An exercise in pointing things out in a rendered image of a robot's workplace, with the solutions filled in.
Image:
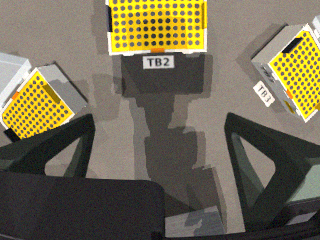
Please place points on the yellow tip rack plate with holes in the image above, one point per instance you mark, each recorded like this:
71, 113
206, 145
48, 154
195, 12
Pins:
33, 112
146, 24
298, 67

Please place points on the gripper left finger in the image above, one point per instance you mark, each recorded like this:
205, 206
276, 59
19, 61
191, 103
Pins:
30, 155

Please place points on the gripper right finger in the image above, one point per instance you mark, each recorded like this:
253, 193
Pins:
296, 177

